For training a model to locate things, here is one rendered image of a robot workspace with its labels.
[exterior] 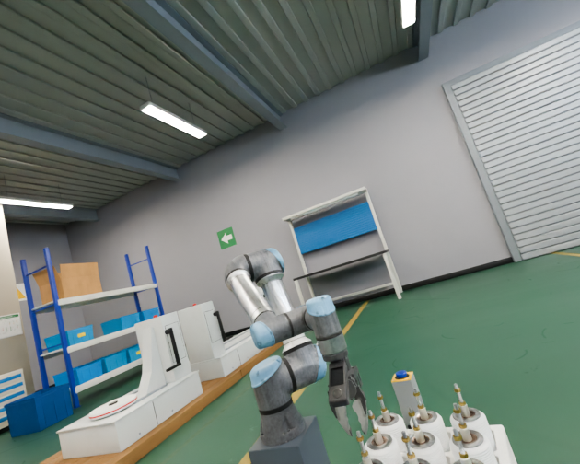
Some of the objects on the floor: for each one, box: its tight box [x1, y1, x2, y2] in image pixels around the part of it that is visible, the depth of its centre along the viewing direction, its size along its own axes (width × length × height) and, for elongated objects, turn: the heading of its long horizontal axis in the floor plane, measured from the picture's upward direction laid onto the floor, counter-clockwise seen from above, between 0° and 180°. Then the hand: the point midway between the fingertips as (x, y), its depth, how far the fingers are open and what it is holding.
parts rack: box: [20, 246, 165, 409], centre depth 525 cm, size 64×189×220 cm, turn 94°
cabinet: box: [0, 369, 27, 440], centre depth 418 cm, size 57×47×69 cm
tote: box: [4, 383, 73, 437], centre depth 373 cm, size 50×41×37 cm
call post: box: [392, 373, 424, 429], centre depth 114 cm, size 7×7×31 cm
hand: (356, 431), depth 82 cm, fingers open, 3 cm apart
